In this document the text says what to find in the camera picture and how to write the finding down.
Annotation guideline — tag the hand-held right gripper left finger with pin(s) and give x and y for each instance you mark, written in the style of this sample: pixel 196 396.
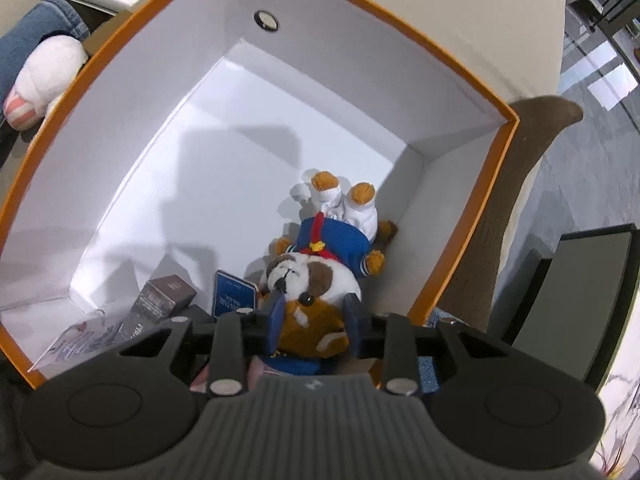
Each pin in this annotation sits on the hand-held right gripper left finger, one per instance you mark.
pixel 276 327

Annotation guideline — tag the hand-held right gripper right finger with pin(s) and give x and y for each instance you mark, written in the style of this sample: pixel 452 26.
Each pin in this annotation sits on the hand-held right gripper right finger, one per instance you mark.
pixel 353 327

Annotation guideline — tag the small blue box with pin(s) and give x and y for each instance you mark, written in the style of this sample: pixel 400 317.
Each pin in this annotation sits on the small blue box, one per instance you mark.
pixel 234 294

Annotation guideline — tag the plush dog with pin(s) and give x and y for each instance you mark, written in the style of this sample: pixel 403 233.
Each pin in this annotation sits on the plush dog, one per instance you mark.
pixel 320 275

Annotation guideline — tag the dark brown small box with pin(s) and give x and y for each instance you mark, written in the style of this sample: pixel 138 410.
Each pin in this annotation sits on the dark brown small box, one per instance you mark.
pixel 160 302

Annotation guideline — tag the orange box with white inside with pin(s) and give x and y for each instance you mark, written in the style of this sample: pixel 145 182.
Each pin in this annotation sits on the orange box with white inside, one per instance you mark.
pixel 200 160

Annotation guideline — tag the printed plastic packet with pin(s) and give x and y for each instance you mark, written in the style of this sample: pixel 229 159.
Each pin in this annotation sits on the printed plastic packet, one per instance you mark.
pixel 80 342

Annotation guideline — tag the person's right leg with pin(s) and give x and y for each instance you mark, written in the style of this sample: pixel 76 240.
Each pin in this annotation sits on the person's right leg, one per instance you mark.
pixel 505 200

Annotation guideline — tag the marble coffee table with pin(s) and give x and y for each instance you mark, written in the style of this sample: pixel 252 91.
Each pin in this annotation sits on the marble coffee table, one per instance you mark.
pixel 622 420

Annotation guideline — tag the brown cardboard box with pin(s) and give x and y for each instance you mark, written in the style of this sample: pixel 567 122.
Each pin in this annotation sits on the brown cardboard box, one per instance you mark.
pixel 107 32

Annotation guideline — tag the white plush toy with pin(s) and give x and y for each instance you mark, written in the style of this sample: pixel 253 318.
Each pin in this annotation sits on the white plush toy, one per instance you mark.
pixel 47 75

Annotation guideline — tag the black metal shelf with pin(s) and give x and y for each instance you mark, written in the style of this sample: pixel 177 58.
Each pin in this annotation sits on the black metal shelf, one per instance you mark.
pixel 607 5

